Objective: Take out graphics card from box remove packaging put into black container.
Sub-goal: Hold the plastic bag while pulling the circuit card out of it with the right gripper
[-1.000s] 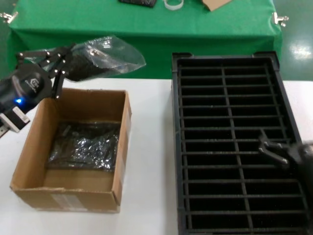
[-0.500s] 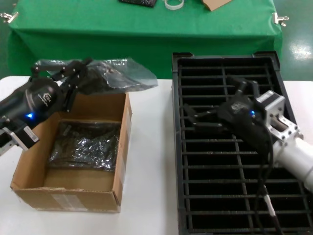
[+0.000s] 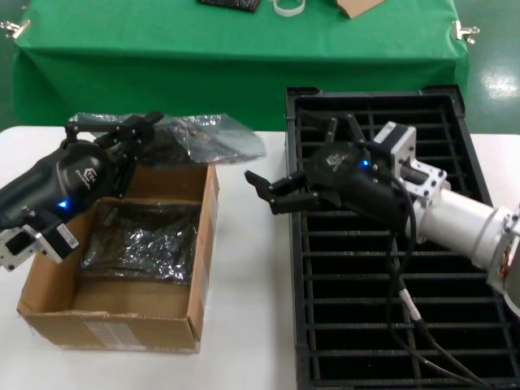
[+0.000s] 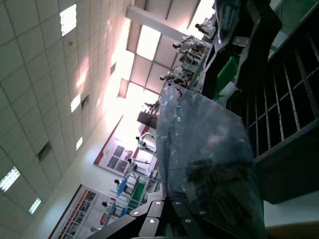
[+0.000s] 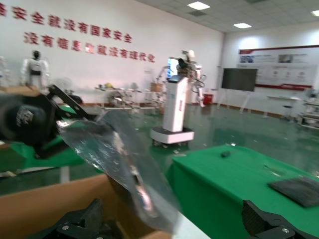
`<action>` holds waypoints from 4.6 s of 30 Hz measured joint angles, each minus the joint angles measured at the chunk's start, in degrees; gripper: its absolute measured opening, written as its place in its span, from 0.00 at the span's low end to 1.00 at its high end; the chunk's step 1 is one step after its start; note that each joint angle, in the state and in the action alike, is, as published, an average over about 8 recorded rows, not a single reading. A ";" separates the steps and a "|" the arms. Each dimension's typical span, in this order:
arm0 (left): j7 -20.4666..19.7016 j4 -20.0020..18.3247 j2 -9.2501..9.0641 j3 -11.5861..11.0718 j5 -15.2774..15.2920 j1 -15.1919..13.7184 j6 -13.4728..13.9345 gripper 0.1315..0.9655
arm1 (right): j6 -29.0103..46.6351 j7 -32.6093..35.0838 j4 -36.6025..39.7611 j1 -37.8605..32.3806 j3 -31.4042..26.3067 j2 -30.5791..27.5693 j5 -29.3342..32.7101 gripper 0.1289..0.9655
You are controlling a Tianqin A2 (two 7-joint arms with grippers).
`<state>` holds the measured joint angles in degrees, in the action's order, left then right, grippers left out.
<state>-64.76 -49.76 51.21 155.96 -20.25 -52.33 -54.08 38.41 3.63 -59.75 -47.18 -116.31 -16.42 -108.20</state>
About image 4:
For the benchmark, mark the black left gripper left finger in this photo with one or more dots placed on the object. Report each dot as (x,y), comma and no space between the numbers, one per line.
(152,209)

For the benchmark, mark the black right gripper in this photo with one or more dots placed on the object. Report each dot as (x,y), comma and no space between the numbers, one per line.
(225,20)

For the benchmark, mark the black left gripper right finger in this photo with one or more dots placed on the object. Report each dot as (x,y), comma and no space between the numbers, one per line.
(182,211)

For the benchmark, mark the graphics card with metal bracket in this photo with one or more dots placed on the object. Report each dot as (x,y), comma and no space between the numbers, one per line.
(224,189)

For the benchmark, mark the translucent grey antistatic bag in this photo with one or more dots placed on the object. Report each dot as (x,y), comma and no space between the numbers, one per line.
(211,129)

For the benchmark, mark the humanoid robot with outstretched arm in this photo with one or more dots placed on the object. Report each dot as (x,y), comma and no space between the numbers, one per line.
(142,144)

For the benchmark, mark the black slotted container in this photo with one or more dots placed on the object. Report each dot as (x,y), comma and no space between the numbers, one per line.
(286,174)

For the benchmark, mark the shelf rack with blue bin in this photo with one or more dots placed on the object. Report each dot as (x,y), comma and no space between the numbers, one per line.
(123,186)

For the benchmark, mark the white poster with red photos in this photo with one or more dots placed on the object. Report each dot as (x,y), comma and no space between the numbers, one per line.
(117,159)

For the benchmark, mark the white poster with photo row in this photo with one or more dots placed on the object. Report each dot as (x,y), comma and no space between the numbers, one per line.
(82,214)

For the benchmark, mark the black tall cabinet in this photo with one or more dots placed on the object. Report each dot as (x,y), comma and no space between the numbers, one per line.
(147,119)

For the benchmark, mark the square ceiling light panel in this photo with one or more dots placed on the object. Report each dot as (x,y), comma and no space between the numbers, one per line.
(35,206)
(68,20)
(79,143)
(75,102)
(10,179)

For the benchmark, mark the dark ceiling vent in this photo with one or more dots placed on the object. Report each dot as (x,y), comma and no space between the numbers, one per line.
(45,151)

